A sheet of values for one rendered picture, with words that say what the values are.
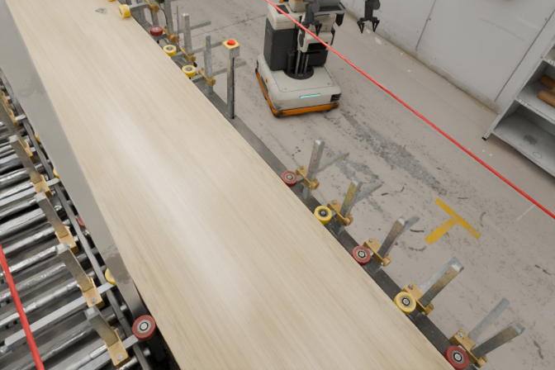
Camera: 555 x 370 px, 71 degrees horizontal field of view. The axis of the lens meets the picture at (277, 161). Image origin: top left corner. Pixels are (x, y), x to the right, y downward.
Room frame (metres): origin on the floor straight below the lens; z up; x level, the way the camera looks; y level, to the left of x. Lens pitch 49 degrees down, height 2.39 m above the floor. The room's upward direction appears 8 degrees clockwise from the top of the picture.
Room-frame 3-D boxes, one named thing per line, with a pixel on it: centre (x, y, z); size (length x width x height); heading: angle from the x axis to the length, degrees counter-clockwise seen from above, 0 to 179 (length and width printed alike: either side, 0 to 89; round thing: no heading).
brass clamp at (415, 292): (0.72, -0.67, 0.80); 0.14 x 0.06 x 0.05; 43
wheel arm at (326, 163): (1.34, -0.21, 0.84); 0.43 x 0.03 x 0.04; 133
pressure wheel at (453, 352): (0.47, -0.75, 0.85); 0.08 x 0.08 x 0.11
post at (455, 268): (0.70, -0.69, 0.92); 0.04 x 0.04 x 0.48; 43
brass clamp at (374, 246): (0.90, -0.50, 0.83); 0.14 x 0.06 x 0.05; 43
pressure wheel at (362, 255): (0.84, -0.41, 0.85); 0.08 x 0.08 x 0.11
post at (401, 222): (0.89, -0.52, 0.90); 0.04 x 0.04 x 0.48; 43
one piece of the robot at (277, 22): (3.04, -0.04, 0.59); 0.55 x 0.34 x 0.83; 113
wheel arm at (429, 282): (0.79, -0.73, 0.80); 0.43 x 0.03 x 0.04; 133
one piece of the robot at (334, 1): (2.69, -0.19, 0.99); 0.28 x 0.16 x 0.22; 113
